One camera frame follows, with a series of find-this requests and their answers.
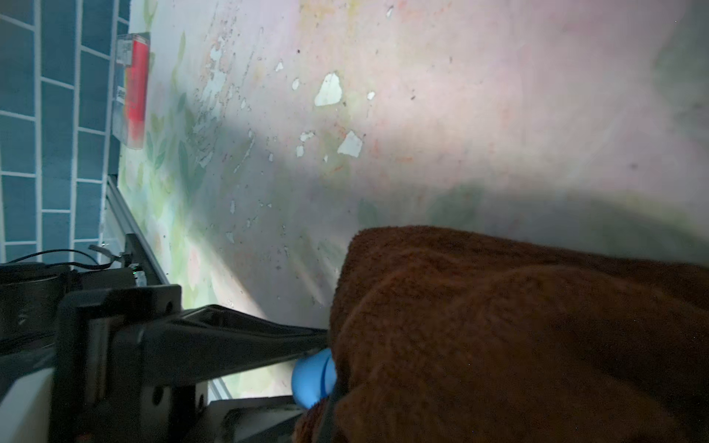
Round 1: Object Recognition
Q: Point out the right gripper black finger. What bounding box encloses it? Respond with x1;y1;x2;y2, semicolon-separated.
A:
316;381;346;443

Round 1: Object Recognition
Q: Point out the colourful card on table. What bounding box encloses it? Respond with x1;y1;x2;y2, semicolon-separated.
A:
112;32;151;150

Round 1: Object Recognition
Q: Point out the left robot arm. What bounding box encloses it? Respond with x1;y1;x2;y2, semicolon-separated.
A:
1;263;328;442

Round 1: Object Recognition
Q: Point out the aluminium front rail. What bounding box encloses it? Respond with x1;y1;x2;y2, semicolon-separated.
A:
99;175;234;401

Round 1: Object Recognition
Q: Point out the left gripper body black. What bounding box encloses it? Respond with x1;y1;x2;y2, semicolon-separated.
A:
48;285;208;442

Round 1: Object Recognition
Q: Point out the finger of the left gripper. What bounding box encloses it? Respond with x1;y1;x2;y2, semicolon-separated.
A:
111;305;328;387
182;396;305;443

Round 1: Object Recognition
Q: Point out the blue toothpaste tube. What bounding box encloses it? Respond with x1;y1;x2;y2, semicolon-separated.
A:
291;348;337;409

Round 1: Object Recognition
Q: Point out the brown cloth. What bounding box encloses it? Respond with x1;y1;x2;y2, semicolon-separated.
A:
293;226;708;442

